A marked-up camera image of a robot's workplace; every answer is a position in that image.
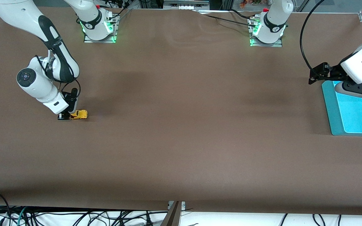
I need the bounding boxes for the yellow beetle toy car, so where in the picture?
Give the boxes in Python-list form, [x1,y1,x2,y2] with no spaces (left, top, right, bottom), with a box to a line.
[69,110,88,120]

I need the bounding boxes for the teal storage box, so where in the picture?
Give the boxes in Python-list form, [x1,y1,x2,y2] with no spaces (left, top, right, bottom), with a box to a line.
[321,77,362,136]

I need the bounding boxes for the white power strip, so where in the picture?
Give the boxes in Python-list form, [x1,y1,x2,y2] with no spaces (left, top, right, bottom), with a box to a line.
[163,0,210,10]

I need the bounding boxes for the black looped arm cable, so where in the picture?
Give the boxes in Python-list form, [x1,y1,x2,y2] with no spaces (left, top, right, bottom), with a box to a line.
[300,0,326,72]

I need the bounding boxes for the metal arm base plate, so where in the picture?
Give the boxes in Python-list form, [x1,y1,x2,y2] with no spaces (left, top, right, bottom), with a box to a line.
[249,16,283,48]
[83,14,119,44]

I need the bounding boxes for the black cable across table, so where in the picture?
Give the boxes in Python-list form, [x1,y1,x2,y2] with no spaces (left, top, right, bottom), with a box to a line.
[193,9,257,27]

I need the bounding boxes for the teal floor cable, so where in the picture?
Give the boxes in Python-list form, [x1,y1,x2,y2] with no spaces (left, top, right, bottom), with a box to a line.
[16,211,28,226]

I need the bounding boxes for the metal table edge bracket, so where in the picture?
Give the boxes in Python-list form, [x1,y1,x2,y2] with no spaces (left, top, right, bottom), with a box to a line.
[160,201,186,226]

